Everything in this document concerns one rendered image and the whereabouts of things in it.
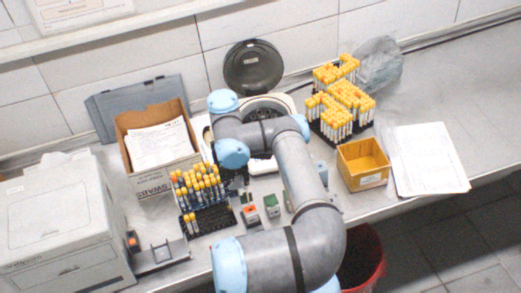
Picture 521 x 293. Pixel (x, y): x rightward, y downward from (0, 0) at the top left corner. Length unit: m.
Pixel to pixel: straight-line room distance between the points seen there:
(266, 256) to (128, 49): 1.11
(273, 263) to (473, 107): 1.35
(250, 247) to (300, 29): 1.22
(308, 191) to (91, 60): 1.04
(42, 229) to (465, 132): 1.38
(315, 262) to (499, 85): 1.45
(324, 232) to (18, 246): 0.84
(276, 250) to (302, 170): 0.23
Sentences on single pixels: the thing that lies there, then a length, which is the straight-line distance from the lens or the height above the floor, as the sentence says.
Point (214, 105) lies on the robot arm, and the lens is 1.23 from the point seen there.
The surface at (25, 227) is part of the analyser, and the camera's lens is 1.50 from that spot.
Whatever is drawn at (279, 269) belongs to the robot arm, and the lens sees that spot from 0.86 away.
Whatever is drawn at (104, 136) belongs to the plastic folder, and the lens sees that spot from 2.01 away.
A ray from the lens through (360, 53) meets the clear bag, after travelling 2.04.
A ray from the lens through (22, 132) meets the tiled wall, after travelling 2.01.
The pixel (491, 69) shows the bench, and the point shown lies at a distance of 2.25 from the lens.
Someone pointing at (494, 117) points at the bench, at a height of 0.87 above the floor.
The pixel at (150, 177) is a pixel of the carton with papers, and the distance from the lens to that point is 1.73.
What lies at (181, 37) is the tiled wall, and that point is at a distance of 1.83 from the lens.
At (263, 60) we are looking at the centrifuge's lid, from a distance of 1.91.
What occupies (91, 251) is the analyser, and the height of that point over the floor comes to 1.11.
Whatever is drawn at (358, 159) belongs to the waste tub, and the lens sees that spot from 1.82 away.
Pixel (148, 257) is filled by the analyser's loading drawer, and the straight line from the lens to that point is 1.64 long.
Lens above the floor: 2.28
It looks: 48 degrees down
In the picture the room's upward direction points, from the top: 7 degrees counter-clockwise
